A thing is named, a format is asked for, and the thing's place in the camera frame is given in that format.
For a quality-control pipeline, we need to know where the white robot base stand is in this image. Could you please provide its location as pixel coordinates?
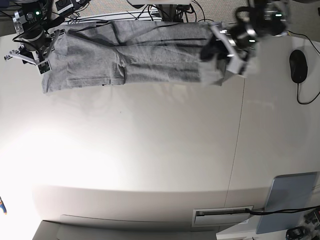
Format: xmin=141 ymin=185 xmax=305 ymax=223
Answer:
xmin=126 ymin=0 xmax=197 ymax=23

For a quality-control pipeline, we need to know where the black computer mouse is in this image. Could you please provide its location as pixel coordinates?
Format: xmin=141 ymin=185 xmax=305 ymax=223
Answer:
xmin=289 ymin=49 xmax=308 ymax=84

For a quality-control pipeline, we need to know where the blue orange object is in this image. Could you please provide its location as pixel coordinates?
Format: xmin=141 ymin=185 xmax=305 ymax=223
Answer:
xmin=0 ymin=198 xmax=7 ymax=215

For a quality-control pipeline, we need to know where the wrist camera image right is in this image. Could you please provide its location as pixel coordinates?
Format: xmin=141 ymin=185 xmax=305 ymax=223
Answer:
xmin=226 ymin=54 xmax=248 ymax=75

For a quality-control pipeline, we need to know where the grey laptop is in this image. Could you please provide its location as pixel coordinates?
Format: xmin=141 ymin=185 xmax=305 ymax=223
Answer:
xmin=256 ymin=172 xmax=318 ymax=235

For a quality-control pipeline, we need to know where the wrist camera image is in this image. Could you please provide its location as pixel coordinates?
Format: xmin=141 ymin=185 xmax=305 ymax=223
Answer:
xmin=37 ymin=60 xmax=52 ymax=75
xmin=226 ymin=54 xmax=248 ymax=75

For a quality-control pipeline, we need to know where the silver gripper image left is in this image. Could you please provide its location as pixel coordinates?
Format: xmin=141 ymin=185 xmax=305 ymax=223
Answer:
xmin=4 ymin=29 xmax=66 ymax=66

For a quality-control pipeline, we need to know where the black device with label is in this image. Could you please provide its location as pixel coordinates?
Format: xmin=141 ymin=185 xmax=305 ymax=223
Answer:
xmin=55 ymin=0 xmax=74 ymax=15

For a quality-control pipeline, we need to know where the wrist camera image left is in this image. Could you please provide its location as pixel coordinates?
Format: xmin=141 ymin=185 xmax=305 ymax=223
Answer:
xmin=37 ymin=60 xmax=52 ymax=75

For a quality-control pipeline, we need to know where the black mouse cable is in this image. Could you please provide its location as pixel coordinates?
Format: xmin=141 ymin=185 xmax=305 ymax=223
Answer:
xmin=296 ymin=32 xmax=320 ymax=105

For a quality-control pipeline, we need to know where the black items bottom right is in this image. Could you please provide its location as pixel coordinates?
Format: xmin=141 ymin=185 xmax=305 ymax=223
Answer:
xmin=285 ymin=208 xmax=320 ymax=240

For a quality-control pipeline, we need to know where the black cable on desk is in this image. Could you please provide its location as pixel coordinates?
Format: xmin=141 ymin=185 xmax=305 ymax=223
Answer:
xmin=246 ymin=206 xmax=320 ymax=216

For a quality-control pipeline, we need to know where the silver gripper image right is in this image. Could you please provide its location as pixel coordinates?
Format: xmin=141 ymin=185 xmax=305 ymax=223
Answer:
xmin=199 ymin=23 xmax=257 ymax=62

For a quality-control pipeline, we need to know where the grey T-shirt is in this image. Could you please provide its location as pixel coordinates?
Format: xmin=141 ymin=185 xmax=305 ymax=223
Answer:
xmin=42 ymin=20 xmax=213 ymax=93

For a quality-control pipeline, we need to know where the white cable grommet tray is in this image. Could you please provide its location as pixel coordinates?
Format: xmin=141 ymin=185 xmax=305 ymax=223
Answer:
xmin=191 ymin=206 xmax=253 ymax=228

